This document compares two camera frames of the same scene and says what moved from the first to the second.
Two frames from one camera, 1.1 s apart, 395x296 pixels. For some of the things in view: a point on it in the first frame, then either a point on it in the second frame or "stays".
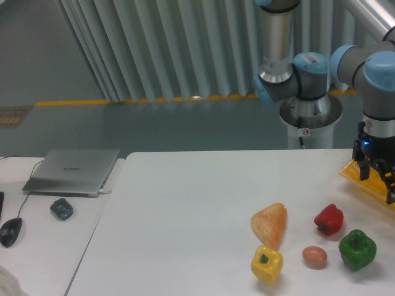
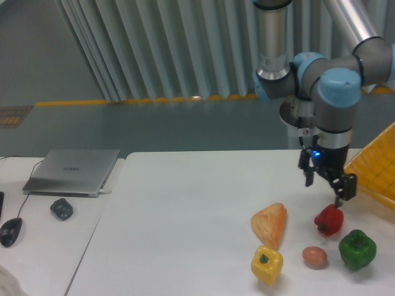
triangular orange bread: (269, 223) stays
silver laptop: (70, 172) stays
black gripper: (380, 150) → (330, 161)
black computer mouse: (9, 232) stays
